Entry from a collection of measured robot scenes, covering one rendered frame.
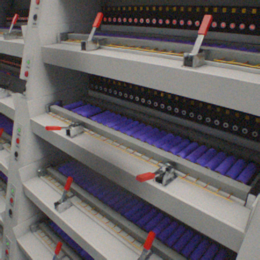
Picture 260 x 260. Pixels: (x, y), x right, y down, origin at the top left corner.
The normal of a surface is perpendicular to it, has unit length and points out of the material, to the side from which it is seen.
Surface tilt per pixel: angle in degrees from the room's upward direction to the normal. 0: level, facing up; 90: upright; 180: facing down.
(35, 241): 20
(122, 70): 110
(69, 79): 90
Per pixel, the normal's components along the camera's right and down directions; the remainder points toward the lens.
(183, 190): -0.02, -0.90
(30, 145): 0.74, 0.29
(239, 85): -0.67, 0.34
